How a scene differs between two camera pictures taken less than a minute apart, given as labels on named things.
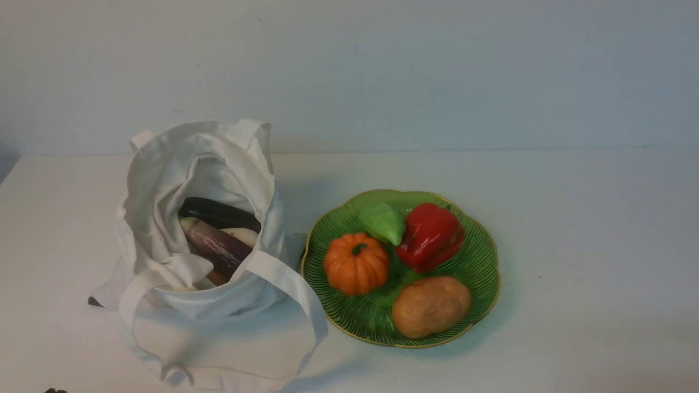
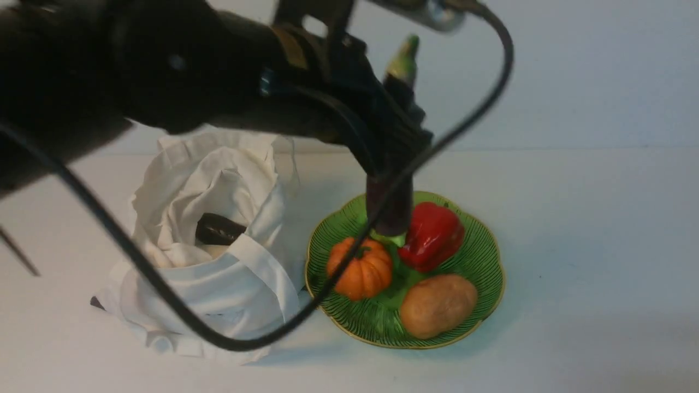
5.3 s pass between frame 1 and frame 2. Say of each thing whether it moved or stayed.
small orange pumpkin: stayed
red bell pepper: stayed
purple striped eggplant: moved
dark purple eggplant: moved
